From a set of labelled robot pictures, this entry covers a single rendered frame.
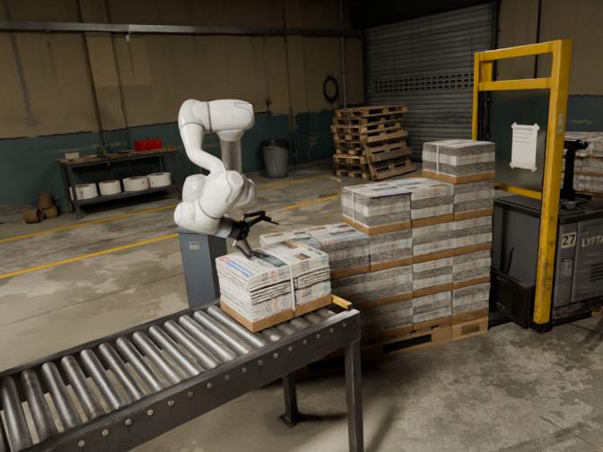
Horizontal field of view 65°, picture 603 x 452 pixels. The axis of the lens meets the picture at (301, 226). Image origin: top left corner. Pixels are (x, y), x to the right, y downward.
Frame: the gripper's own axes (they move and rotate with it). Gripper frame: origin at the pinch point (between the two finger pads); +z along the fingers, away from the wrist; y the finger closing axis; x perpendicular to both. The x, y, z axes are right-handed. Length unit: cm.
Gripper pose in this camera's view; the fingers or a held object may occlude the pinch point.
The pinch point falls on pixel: (269, 239)
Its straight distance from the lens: 191.0
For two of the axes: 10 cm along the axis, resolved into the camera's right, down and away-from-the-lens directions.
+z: 7.4, 2.4, 6.3
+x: 6.0, 1.8, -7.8
